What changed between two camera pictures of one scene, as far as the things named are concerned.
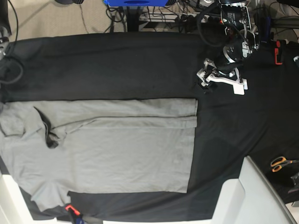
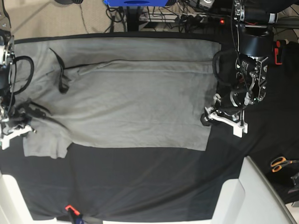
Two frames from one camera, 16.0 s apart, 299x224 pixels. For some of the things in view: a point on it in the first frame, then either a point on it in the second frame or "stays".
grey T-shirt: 51,147 → 136,93
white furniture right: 251,199 stays
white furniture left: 14,207 stays
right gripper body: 210,72 → 237,122
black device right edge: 295,178 stays
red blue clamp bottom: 76,215 stays
